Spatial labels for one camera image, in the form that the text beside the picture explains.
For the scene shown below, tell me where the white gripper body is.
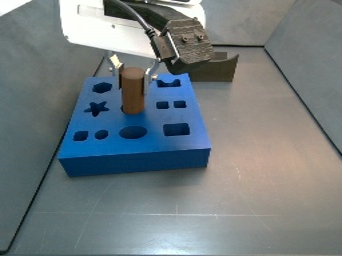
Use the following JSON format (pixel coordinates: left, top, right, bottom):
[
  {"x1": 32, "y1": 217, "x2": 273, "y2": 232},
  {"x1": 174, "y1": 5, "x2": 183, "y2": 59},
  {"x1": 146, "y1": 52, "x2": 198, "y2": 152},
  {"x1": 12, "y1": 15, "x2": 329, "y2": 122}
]
[{"x1": 58, "y1": 0, "x2": 207, "y2": 60}]

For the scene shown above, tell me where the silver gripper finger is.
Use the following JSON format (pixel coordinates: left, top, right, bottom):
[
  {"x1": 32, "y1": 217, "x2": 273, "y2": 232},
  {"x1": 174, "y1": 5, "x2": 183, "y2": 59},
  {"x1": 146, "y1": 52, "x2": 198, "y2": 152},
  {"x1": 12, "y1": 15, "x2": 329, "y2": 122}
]
[
  {"x1": 143, "y1": 59, "x2": 159, "y2": 94},
  {"x1": 107, "y1": 51, "x2": 124, "y2": 88}
]

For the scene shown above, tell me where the brown wooden cylinder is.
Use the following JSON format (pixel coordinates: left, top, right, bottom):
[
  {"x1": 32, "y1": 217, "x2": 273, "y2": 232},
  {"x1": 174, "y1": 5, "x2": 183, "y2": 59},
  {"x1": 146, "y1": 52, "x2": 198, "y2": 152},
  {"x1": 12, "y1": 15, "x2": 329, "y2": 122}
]
[{"x1": 122, "y1": 67, "x2": 144, "y2": 114}]

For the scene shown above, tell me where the blue foam shape board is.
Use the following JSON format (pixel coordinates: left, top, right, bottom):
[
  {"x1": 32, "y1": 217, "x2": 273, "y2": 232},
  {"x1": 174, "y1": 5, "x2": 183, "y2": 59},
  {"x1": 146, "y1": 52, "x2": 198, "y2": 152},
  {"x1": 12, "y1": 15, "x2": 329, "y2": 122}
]
[{"x1": 58, "y1": 74, "x2": 211, "y2": 177}]

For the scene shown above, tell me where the black camera cable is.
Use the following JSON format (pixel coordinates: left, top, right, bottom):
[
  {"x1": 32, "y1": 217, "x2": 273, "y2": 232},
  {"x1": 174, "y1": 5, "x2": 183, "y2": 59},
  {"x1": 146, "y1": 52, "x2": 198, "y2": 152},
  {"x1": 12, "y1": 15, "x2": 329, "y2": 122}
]
[{"x1": 106, "y1": 0, "x2": 163, "y2": 58}]

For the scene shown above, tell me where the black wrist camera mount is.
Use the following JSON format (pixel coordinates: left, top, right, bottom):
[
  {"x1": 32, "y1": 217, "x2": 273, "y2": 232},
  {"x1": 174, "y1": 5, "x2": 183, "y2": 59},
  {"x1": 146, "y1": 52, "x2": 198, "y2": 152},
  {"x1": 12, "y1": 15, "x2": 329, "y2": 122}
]
[{"x1": 103, "y1": 0, "x2": 214, "y2": 64}]

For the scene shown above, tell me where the black curved holder bracket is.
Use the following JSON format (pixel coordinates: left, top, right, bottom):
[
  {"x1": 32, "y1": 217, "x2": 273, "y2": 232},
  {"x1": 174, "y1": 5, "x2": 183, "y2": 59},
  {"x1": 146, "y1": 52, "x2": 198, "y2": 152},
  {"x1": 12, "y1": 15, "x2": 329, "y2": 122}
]
[{"x1": 164, "y1": 51, "x2": 241, "y2": 83}]

